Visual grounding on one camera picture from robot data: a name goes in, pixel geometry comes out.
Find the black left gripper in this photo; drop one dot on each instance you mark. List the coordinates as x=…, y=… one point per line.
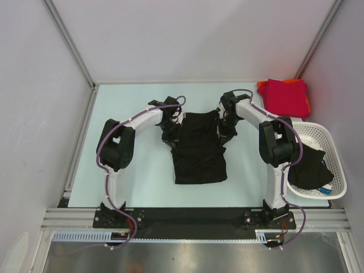
x=172, y=141

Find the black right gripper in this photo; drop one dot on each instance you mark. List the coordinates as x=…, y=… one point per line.
x=226, y=135

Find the black t shirt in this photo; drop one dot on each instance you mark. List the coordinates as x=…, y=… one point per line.
x=198, y=157
x=310, y=173

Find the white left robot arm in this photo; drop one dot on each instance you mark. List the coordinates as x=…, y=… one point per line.
x=115, y=149

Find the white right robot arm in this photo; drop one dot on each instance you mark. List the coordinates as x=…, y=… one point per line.
x=280, y=147

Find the folded red t shirt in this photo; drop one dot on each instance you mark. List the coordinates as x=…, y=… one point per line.
x=284, y=96

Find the white plastic laundry basket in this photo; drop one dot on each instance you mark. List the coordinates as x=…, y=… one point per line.
x=318, y=137

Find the black t shirt in basket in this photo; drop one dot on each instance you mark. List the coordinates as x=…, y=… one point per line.
x=310, y=173

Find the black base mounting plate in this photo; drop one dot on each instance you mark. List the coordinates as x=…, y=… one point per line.
x=192, y=223

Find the blue white garment in basket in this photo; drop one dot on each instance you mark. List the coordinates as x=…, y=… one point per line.
x=325, y=189

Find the white slotted cable duct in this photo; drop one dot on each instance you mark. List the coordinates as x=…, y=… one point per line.
x=91, y=236

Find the left aluminium corner post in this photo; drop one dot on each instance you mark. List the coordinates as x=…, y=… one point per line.
x=67, y=39

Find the aluminium corner post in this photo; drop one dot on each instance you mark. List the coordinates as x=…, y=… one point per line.
x=319, y=37
x=67, y=39

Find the right aluminium corner post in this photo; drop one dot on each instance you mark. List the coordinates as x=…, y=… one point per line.
x=319, y=37

